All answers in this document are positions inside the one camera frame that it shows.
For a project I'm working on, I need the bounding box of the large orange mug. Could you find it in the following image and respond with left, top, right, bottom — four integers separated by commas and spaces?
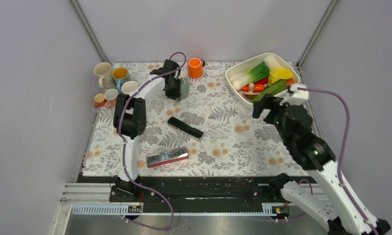
187, 58, 206, 79

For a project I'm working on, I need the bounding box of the light pink mug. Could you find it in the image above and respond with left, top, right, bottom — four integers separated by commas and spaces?
121, 81, 138, 94

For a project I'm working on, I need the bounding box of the salmon pink printed mug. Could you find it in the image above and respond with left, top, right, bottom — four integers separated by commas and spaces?
104, 89, 118, 108

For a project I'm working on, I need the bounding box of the cream ceramic mug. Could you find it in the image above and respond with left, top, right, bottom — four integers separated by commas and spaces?
93, 62, 115, 89

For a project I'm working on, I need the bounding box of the small orange cup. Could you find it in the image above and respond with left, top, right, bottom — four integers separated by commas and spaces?
93, 93, 107, 108

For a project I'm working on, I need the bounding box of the green ceramic mug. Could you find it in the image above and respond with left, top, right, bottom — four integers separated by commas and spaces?
181, 78, 189, 100

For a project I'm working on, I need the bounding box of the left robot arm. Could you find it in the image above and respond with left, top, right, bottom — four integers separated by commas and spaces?
113, 59, 183, 201

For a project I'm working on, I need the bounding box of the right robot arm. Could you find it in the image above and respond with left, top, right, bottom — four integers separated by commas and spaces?
253, 94, 391, 235

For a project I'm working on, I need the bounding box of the black rectangular box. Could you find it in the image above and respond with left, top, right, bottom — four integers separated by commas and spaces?
167, 117, 204, 141

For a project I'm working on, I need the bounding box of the wooden toy mushroom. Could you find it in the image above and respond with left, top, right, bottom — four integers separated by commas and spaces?
242, 83, 258, 100

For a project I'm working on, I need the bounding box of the orange toy carrot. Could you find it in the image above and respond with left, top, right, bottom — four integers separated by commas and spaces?
240, 77, 296, 93

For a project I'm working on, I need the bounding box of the yellow toy cabbage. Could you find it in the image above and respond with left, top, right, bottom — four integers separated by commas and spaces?
263, 55, 293, 86

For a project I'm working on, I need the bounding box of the floral tablecloth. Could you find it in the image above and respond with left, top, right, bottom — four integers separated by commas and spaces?
83, 61, 326, 177

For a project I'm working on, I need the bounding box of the silver red stapler box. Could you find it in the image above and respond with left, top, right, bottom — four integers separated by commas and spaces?
146, 147, 189, 168

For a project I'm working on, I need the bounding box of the white plastic basin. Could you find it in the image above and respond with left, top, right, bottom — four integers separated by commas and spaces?
225, 52, 301, 109

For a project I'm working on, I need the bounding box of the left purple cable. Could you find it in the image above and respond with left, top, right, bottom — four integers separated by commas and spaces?
117, 51, 187, 232

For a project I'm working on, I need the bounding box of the purple cable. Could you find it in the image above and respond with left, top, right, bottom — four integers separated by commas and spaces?
247, 87, 381, 235
117, 51, 187, 232

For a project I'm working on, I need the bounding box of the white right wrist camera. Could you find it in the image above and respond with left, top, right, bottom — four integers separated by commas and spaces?
279, 83, 309, 106

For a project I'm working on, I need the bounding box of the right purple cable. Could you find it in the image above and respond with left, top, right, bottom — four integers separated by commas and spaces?
247, 87, 381, 235

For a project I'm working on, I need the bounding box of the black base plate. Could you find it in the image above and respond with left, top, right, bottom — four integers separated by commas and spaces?
109, 175, 302, 214

